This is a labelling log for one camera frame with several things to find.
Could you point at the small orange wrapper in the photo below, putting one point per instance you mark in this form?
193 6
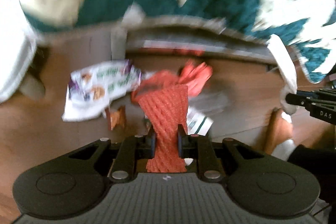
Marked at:
116 118

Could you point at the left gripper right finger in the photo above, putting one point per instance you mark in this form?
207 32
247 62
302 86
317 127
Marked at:
182 140

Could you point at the red foam fruit net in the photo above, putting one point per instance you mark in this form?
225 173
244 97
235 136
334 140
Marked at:
165 103

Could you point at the white purple snack wrapper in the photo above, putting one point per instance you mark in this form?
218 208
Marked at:
91 90

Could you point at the red crumpled wrapper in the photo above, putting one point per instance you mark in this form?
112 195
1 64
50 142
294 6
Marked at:
195 77

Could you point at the white green paper scrap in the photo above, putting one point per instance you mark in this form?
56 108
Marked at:
197 122

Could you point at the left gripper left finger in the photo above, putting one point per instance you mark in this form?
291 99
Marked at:
151 142

